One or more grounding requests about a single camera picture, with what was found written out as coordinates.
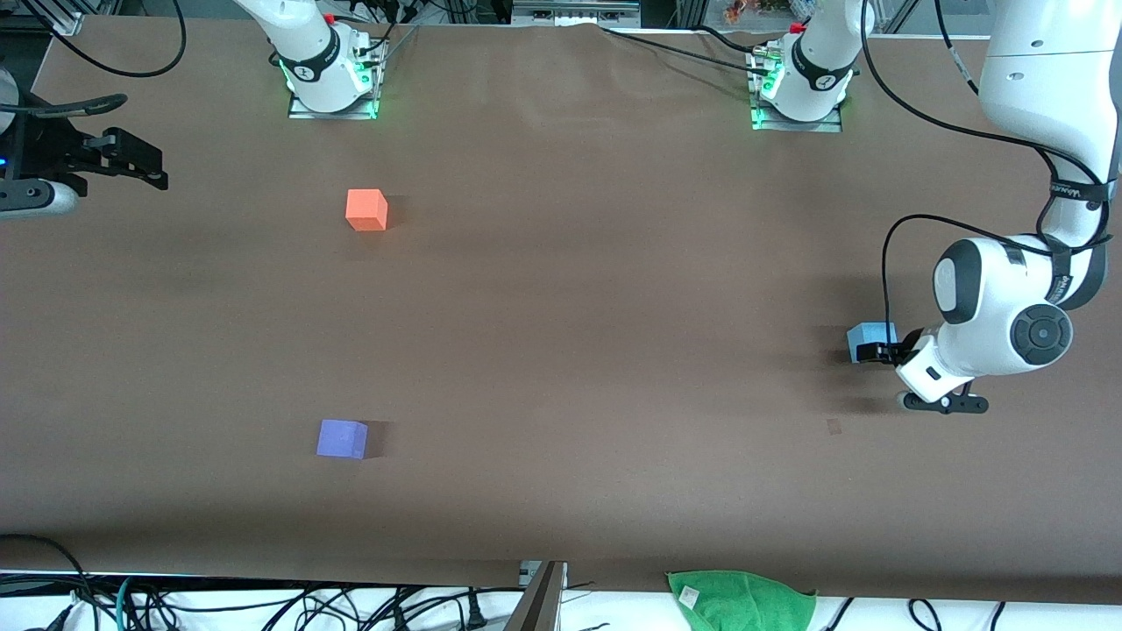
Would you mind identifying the light blue foam block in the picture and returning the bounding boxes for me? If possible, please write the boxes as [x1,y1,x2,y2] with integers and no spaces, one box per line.
[847,322,900,364]

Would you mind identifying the orange foam block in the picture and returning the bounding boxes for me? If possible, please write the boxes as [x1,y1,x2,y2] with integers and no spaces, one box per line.
[345,188,389,232]

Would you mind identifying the purple foam block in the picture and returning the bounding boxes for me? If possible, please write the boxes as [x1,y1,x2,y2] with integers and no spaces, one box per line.
[316,419,369,460]

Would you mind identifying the green microfibre cloth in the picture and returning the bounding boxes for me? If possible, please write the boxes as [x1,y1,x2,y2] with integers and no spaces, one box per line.
[666,570,818,631]

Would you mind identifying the brown table cover sheet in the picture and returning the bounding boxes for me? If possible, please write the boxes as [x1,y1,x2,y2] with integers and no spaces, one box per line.
[0,16,1122,606]

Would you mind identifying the grey aluminium profile bar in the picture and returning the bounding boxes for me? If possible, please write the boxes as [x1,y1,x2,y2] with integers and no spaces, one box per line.
[504,561,567,631]

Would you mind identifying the grey electronics box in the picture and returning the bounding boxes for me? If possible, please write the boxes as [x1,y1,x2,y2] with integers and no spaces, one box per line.
[512,0,642,27]

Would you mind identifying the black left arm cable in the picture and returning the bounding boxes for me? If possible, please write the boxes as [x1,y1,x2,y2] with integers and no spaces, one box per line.
[861,0,1107,348]

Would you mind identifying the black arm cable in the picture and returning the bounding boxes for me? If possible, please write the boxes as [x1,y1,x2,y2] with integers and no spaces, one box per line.
[0,0,188,115]
[861,0,1107,348]

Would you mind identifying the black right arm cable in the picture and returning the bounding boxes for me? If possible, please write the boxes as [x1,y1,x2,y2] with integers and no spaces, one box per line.
[0,0,188,115]

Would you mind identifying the aluminium frame corner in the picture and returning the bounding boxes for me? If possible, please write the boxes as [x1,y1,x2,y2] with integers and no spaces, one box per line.
[22,0,85,36]

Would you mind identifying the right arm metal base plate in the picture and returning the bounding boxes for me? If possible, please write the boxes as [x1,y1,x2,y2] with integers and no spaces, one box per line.
[288,39,387,120]

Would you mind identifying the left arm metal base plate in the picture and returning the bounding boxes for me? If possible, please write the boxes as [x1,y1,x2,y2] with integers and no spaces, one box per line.
[749,48,844,133]

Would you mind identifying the long black table cable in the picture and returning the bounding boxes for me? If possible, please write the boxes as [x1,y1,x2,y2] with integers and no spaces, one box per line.
[600,25,774,78]

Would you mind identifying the black looped floor cable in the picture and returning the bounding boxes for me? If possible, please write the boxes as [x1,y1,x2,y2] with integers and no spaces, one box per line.
[0,533,92,610]

